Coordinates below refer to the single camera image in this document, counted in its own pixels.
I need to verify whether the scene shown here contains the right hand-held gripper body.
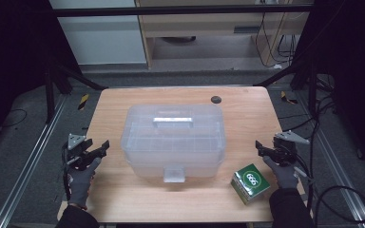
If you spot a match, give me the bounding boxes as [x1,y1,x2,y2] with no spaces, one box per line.
[268,130,311,168]

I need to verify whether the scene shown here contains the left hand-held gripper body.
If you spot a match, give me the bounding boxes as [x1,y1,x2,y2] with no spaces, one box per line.
[62,133,94,171]

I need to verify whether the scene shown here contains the green cardboard box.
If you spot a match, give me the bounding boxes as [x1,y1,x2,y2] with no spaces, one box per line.
[230,162,271,206]

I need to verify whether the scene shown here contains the clear plastic storage box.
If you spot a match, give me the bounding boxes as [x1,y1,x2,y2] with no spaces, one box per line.
[120,104,227,184]

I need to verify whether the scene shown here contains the person's right hand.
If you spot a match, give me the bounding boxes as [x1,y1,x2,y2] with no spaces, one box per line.
[261,155,299,190]

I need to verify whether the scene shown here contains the person's left hand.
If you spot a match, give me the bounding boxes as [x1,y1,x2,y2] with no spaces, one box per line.
[66,157,103,210]

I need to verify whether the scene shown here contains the yellow black floor tape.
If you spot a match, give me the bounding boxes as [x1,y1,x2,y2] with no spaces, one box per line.
[279,90,298,105]
[77,93,90,111]

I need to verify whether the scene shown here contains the black metal stand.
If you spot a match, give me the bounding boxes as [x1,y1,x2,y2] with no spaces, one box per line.
[253,60,318,118]
[44,60,108,124]

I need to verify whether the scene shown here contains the dark curtain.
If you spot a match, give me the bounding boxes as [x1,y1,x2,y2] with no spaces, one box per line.
[293,0,365,179]
[0,0,80,153]

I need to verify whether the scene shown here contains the white cabinet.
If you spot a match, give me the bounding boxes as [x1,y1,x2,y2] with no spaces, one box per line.
[48,0,148,66]

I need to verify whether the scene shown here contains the light wooden desk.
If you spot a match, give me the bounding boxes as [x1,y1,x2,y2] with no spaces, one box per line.
[135,0,315,69]

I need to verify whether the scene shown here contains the right hand-held gripper cable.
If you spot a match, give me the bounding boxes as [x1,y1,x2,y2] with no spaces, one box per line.
[293,153,317,210]

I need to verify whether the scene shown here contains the hand-held gripper cable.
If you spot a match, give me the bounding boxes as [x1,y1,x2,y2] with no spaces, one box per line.
[293,153,317,210]
[62,148,71,201]

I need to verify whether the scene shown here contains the left hand-held gripper cable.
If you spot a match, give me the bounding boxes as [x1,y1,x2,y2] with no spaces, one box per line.
[62,148,71,201]

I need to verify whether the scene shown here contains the aluminium floor rail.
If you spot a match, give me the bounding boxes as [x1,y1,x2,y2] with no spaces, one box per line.
[298,91,365,228]
[0,94,69,228]

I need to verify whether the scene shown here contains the thin black floor cable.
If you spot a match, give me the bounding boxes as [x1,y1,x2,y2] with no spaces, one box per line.
[1,108,28,128]

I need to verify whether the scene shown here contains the black cables under desk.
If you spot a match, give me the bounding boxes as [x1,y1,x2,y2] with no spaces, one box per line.
[255,12,298,68]

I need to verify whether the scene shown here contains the black horizontal frame bar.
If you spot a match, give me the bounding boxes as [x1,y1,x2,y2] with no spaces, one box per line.
[51,4,315,17]

